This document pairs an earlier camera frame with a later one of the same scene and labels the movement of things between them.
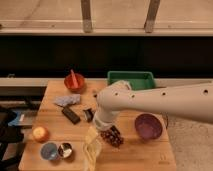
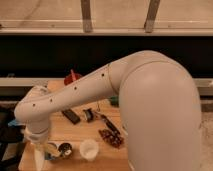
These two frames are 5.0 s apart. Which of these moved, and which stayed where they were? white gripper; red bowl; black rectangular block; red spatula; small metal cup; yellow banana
Moved: yellow banana; white gripper
Stayed: red spatula; red bowl; black rectangular block; small metal cup
